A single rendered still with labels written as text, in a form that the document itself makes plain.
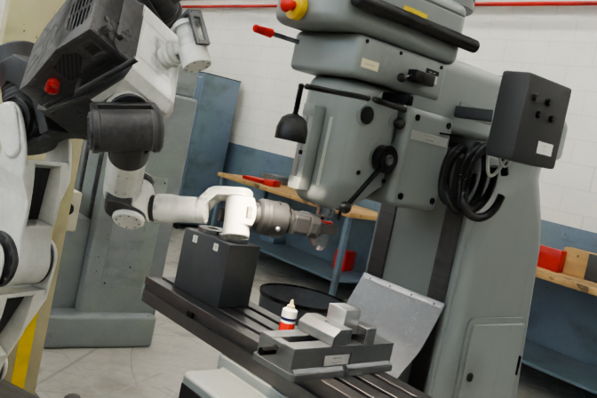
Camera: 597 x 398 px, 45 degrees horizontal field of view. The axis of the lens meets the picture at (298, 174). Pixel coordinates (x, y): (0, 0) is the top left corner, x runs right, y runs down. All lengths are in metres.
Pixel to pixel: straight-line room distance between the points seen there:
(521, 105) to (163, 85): 0.83
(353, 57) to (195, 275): 0.86
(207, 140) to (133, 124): 7.61
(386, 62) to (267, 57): 7.47
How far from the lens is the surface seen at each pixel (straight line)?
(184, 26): 1.66
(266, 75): 9.14
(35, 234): 1.92
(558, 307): 6.21
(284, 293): 4.11
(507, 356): 2.28
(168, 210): 1.76
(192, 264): 2.18
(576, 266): 5.58
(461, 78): 1.98
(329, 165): 1.72
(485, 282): 2.10
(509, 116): 1.77
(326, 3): 1.65
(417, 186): 1.89
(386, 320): 2.11
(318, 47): 1.77
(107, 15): 1.62
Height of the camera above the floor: 1.47
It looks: 3 degrees down
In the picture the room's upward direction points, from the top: 12 degrees clockwise
